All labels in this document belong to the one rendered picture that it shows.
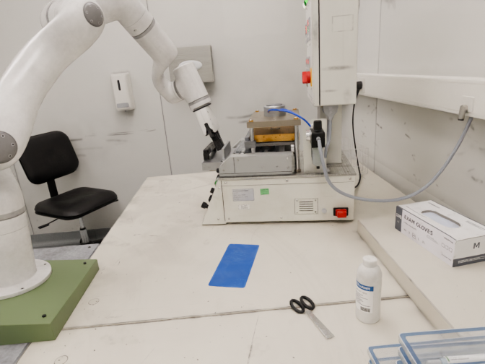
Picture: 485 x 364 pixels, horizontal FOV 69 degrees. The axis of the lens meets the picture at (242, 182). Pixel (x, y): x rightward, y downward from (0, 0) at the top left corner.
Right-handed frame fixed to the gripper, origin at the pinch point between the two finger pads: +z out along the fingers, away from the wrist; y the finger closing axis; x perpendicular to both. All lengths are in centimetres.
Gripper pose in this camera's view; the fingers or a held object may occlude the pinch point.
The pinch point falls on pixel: (219, 144)
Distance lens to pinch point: 136.9
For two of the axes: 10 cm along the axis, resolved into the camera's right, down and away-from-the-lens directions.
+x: 9.0, -3.6, -2.3
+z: 4.1, 8.8, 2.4
